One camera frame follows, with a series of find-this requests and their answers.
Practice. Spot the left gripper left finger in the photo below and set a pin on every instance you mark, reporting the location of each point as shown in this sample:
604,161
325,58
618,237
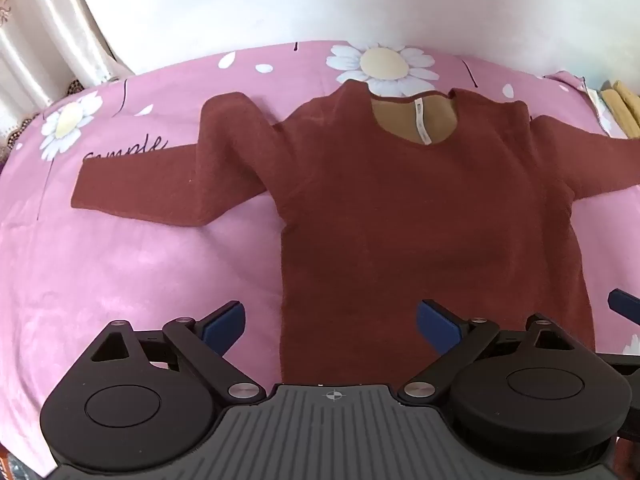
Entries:
202,345

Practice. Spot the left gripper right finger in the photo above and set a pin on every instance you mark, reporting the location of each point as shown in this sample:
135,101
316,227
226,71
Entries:
458,343

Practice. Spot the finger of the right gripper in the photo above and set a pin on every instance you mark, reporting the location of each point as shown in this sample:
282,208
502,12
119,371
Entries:
625,304

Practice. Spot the dark red knit sweater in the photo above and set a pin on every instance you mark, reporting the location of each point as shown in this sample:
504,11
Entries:
386,202

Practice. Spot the pink floral bed sheet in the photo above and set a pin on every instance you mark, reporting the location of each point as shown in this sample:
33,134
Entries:
67,272

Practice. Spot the light pink floral blanket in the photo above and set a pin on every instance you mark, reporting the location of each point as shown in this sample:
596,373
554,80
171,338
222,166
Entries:
592,96

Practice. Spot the mustard yellow folded garment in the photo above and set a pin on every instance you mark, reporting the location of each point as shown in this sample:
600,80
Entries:
623,104

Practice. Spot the beige patterned curtain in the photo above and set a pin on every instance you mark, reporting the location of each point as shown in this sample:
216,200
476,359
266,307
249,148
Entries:
46,45

